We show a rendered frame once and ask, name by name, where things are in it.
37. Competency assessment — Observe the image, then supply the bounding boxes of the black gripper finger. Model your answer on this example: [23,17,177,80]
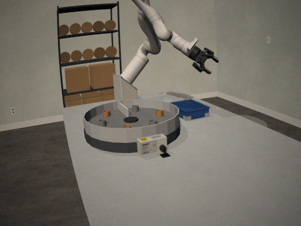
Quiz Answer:
[192,56,212,74]
[202,48,219,63]

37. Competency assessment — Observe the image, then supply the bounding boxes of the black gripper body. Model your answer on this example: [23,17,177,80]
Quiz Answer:
[188,46,207,64]

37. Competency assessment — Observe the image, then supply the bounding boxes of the blue crate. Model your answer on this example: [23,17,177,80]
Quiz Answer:
[171,99,210,121]

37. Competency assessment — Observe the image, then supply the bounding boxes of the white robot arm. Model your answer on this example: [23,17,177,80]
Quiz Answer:
[120,0,198,84]

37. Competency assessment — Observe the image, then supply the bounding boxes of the grey metal ring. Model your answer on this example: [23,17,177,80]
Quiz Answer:
[149,120,157,125]
[99,119,106,127]
[132,105,139,112]

